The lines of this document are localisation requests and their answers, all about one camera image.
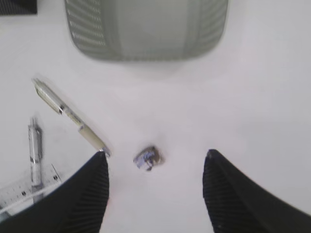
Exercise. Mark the small paper ball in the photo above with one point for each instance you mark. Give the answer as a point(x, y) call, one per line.
point(148, 158)

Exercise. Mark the white plastic ruler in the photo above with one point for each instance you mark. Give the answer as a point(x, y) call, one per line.
point(19, 195)

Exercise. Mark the grey-green plastic basket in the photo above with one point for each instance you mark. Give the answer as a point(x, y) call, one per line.
point(146, 30)

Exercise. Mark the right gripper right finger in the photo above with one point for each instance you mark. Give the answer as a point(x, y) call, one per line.
point(236, 204)

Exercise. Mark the black mesh pen holder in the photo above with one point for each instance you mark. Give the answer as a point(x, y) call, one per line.
point(18, 7)

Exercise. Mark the beige and white pen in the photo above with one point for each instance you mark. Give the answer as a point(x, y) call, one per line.
point(59, 106)

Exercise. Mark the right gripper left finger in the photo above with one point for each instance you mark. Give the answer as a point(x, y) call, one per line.
point(77, 206)

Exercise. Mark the grey pen with clip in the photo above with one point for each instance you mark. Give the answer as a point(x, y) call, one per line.
point(36, 154)

